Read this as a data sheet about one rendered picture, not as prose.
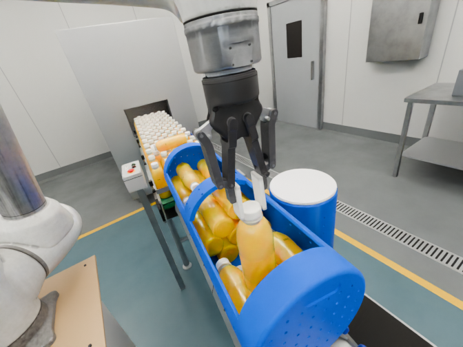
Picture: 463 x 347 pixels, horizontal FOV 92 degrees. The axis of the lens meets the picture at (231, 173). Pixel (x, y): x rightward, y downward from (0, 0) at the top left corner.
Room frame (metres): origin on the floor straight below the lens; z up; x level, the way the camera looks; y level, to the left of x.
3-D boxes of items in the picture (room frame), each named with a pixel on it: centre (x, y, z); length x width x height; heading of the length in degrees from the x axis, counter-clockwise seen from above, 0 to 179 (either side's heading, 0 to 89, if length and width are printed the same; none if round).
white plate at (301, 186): (0.80, -0.29, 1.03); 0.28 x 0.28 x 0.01
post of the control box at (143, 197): (1.18, 0.56, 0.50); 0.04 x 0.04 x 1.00; 20
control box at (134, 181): (1.18, 0.56, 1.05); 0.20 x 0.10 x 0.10; 20
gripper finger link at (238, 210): (0.31, 0.00, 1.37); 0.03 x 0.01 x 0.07; 20
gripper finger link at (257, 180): (0.33, -0.04, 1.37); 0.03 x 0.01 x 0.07; 20
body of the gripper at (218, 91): (0.32, -0.02, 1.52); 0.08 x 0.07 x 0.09; 110
